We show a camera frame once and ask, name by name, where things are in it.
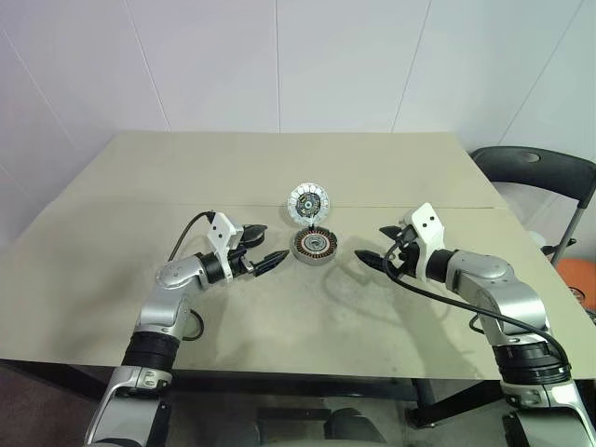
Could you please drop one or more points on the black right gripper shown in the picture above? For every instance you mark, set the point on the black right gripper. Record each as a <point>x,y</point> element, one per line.
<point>407,256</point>

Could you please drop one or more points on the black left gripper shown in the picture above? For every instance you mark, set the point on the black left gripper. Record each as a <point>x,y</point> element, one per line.
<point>239,263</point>

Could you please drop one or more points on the grey motor stator base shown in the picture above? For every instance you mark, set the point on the grey motor stator base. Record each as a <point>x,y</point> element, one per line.
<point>314,247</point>

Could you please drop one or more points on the round silver rotor disc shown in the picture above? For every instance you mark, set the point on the round silver rotor disc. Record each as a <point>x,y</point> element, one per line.
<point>307,205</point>

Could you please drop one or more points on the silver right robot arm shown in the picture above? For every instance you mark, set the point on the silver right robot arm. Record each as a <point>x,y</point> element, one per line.
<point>512,293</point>

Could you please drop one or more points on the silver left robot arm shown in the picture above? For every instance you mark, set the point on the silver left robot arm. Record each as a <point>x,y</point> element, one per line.
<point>160,307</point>

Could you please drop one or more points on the black folding chair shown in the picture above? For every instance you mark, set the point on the black folding chair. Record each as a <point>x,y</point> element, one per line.
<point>535,172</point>

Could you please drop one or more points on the orange tray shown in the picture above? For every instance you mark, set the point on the orange tray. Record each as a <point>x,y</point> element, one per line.
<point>575,274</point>

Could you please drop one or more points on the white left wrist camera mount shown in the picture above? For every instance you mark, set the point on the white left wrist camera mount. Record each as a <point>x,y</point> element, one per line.
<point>219,230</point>

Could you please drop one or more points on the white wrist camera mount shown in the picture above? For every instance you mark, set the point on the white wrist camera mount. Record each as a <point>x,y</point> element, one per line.
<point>428,223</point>
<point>219,230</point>

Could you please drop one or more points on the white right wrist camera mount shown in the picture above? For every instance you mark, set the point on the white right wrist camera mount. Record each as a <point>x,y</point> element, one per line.
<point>428,223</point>

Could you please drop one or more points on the black table frame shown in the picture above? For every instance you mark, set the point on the black table frame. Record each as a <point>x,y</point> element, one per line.
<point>279,386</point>

